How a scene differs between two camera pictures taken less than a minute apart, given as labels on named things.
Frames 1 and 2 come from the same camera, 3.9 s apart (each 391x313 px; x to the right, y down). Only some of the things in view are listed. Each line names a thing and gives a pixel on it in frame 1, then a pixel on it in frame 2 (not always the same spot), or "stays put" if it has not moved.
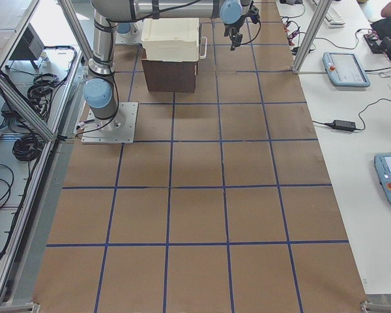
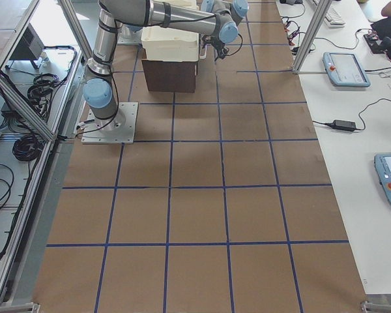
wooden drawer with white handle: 204,42 stays put
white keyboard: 333,19 stays put
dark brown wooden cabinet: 170,77 stays put
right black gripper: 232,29 to 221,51
